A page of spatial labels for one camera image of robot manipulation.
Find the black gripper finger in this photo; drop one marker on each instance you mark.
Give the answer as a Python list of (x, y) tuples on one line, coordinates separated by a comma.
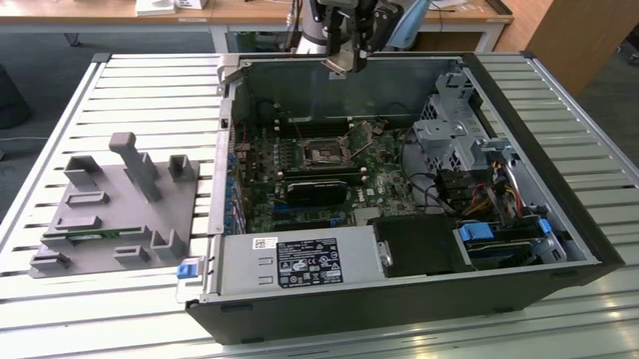
[(360, 37), (337, 33)]

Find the silver CPU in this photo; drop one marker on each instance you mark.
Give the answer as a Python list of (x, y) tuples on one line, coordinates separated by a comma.
[(340, 63)]

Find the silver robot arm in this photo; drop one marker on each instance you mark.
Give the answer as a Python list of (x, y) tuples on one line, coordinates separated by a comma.
[(312, 33)]

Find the CPU socket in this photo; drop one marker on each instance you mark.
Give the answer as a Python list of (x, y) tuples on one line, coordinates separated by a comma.
[(324, 151)]

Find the white papers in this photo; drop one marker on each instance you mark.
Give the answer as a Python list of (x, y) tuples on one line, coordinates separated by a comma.
[(449, 3)]

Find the black RAM slot bank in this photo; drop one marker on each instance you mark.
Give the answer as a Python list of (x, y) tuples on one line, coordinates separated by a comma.
[(324, 175), (319, 129)]

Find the white box blue print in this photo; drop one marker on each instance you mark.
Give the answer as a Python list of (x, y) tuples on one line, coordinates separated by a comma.
[(192, 4)]

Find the metal drive cage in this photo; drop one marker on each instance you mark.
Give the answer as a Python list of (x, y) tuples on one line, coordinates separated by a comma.
[(449, 131)]

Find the green motherboard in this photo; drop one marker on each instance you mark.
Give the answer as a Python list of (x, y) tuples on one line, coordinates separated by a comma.
[(384, 187)]

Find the graphics card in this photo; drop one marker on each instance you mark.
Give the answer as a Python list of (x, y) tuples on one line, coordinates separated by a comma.
[(313, 192)]

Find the wooden cabinet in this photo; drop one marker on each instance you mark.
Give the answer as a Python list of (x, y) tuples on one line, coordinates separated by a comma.
[(573, 45)]

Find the silver chipset heatsink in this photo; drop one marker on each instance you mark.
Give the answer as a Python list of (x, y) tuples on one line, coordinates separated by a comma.
[(365, 217)]

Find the wooden desk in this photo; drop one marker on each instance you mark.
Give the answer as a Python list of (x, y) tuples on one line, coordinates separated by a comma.
[(74, 16)]

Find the black plastic shroud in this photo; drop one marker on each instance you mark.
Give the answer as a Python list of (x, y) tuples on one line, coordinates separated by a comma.
[(419, 243)]

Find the blue disk carrier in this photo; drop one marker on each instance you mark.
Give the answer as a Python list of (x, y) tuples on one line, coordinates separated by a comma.
[(473, 232)]

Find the silver power supply unit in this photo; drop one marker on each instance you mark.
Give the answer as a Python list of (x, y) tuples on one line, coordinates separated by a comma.
[(239, 269)]

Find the grey parts rack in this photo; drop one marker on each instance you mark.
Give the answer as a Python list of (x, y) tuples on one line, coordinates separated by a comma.
[(120, 224)]

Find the green RAM stick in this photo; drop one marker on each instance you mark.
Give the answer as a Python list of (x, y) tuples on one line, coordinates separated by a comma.
[(112, 233)]

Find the blue case latch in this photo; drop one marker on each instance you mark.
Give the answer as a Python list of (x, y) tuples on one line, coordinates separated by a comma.
[(185, 271)]

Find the black PC case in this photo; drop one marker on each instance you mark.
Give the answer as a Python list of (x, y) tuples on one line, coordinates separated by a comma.
[(349, 310)]

